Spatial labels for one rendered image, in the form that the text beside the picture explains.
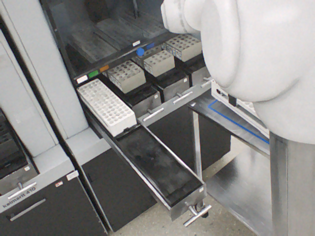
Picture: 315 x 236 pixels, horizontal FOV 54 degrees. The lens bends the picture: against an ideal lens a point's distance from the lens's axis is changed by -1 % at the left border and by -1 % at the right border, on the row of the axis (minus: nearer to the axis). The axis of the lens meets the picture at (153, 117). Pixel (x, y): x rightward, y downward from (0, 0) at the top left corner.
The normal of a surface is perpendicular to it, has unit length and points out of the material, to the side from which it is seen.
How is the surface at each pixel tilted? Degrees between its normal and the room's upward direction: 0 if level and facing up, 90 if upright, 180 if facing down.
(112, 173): 90
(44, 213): 90
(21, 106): 90
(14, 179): 90
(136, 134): 0
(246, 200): 0
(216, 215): 0
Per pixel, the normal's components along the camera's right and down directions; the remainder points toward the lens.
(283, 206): -0.87, 0.35
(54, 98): 0.56, 0.51
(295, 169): -0.72, 0.42
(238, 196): -0.14, -0.72
